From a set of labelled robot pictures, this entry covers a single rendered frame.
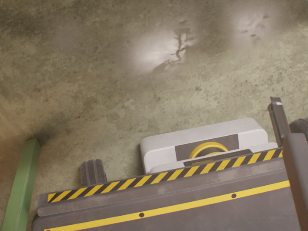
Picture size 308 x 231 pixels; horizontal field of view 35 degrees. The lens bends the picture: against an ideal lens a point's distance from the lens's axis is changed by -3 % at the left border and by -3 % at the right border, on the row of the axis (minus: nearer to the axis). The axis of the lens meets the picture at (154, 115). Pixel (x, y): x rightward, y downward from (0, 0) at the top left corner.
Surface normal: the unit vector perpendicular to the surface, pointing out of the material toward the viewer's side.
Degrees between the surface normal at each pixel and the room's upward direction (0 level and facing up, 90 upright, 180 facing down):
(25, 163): 90
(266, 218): 0
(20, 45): 0
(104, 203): 0
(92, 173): 66
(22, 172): 90
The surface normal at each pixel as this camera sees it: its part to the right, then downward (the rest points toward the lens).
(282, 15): 0.14, 0.32
